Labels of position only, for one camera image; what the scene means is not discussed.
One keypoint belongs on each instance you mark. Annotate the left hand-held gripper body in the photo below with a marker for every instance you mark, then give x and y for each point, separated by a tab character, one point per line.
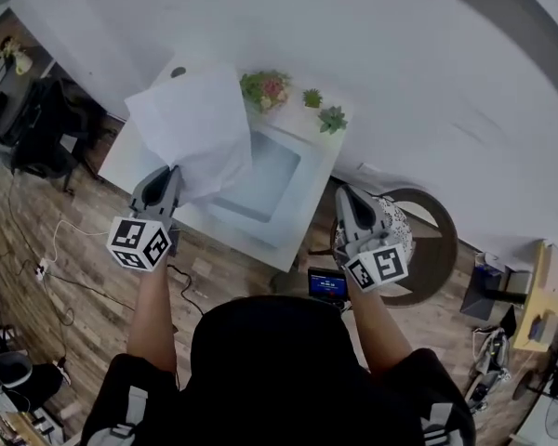
137	244

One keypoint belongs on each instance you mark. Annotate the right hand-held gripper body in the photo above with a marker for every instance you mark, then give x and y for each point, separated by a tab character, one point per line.
376	267

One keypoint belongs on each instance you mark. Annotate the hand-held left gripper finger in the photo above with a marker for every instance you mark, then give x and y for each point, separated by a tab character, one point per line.
142	188
176	188

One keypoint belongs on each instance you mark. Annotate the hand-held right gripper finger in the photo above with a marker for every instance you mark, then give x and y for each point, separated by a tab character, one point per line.
345	216
380	214

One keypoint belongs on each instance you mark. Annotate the white cloth sheet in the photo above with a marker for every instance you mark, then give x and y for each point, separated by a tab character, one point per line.
190	128

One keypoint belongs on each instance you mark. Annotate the person's right forearm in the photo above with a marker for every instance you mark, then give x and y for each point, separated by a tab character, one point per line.
379	328

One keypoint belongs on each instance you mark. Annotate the person's left forearm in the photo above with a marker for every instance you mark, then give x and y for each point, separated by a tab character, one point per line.
153	314

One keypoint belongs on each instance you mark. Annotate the white table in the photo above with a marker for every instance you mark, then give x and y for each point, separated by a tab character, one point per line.
135	156

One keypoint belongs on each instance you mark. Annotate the small black screen device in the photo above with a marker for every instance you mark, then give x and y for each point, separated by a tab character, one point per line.
326	284

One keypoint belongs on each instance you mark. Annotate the round brown stool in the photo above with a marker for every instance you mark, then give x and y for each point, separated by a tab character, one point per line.
434	249

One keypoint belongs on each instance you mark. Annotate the small leafy potted plant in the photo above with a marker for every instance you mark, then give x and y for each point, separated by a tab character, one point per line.
333	119

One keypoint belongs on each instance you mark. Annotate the white power strip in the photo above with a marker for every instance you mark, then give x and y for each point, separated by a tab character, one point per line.
41	270

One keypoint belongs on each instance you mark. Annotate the black bin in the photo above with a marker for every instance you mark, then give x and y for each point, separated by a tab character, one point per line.
486	291

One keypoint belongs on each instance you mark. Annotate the black office chair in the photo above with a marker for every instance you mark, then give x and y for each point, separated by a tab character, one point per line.
46	128

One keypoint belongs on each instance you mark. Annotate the black table grommet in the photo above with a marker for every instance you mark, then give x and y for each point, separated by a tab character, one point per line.
178	71

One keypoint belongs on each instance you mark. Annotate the small spiky potted plant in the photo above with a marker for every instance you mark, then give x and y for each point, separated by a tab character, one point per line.
312	98

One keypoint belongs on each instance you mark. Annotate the pink flower bouquet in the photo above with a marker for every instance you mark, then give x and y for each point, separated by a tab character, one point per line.
266	88

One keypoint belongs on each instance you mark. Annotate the person's black shirt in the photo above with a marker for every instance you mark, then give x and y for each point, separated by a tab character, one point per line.
139	388

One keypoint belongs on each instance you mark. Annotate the light wooden desk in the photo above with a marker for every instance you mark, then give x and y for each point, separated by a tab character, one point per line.
539	295

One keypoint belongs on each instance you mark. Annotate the grey office chair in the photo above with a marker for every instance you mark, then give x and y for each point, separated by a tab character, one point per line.
10	370

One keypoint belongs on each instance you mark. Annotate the pale flower vase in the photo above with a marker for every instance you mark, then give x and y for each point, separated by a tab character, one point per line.
17	57

